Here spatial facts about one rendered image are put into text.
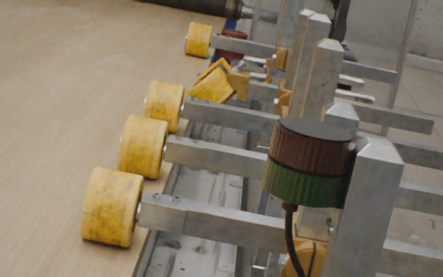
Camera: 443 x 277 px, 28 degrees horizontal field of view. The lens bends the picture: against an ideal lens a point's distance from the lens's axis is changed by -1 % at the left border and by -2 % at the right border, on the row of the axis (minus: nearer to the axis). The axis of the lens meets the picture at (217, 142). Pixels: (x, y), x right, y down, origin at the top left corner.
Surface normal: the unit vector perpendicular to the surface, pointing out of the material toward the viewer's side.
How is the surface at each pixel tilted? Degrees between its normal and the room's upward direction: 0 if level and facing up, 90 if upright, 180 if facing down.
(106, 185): 36
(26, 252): 0
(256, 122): 90
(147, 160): 102
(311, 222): 90
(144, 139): 63
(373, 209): 90
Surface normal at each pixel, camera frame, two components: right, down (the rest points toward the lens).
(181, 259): 0.18, -0.95
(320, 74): -0.05, 0.26
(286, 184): -0.52, 0.13
